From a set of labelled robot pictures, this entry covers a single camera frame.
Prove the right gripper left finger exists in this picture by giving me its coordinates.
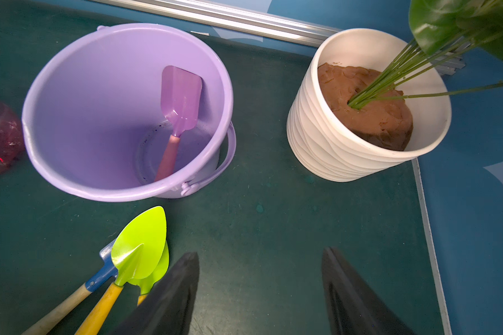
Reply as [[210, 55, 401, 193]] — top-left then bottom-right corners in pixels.
[[111, 252, 200, 334]]

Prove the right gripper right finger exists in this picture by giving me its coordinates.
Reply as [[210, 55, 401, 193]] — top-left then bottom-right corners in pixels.
[[321, 247, 414, 334]]

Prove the green trowel yellow handle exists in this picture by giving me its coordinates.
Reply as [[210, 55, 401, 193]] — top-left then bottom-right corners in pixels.
[[76, 206, 167, 334]]

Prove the blue shovel wooden handle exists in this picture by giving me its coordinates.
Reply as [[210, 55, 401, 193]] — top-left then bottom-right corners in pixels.
[[22, 240, 117, 335]]

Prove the purple plastic bucket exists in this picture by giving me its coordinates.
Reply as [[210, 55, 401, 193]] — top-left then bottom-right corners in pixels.
[[22, 23, 236, 202]]

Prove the purple toy scoop pink handle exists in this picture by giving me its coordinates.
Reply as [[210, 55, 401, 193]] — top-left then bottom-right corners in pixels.
[[155, 66, 203, 181]]

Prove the white ribbed plant pot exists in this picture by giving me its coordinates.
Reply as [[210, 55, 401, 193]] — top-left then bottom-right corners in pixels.
[[286, 29, 451, 182]]

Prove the green artificial plant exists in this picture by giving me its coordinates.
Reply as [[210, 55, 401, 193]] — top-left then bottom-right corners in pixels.
[[348, 1, 503, 110]]

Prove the aluminium back frame bar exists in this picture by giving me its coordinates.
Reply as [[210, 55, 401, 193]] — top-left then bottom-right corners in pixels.
[[87, 0, 466, 76]]

